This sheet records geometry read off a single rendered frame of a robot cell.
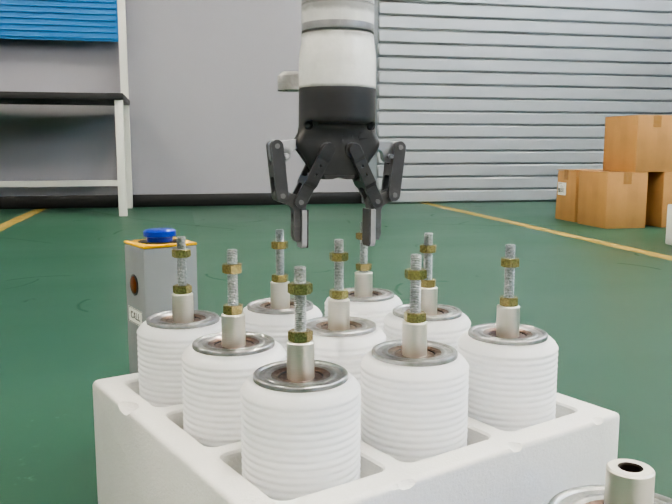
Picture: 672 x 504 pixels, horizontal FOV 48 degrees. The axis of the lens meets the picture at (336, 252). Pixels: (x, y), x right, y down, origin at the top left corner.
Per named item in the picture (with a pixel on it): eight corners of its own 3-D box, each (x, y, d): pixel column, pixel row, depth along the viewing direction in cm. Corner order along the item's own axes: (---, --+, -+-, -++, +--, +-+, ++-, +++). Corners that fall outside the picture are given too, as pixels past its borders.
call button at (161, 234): (150, 248, 92) (149, 231, 91) (139, 244, 95) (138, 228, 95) (181, 245, 94) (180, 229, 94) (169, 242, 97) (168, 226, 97)
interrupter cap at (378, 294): (331, 292, 95) (331, 287, 95) (389, 291, 96) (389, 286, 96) (334, 305, 88) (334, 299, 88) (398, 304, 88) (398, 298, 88)
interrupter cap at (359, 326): (321, 343, 71) (321, 336, 71) (289, 326, 77) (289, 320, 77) (390, 334, 74) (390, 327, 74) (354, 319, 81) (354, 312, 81)
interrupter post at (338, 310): (333, 334, 74) (333, 302, 74) (323, 329, 76) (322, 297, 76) (354, 331, 75) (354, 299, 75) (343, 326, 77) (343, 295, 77)
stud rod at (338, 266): (332, 312, 76) (332, 238, 75) (342, 311, 76) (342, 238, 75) (335, 314, 75) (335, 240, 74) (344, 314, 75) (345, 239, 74)
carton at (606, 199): (645, 228, 402) (648, 172, 397) (604, 228, 397) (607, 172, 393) (614, 222, 431) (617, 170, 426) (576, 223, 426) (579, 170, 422)
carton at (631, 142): (674, 171, 401) (677, 115, 397) (635, 172, 396) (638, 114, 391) (639, 170, 430) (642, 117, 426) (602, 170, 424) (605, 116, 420)
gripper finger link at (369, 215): (369, 209, 74) (369, 246, 74) (375, 209, 74) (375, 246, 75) (362, 207, 76) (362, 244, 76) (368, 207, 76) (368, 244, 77)
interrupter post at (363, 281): (352, 296, 93) (353, 270, 93) (372, 296, 93) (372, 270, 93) (354, 300, 91) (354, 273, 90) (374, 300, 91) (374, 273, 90)
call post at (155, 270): (150, 494, 94) (142, 249, 89) (132, 474, 100) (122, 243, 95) (203, 480, 98) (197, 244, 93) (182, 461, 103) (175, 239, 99)
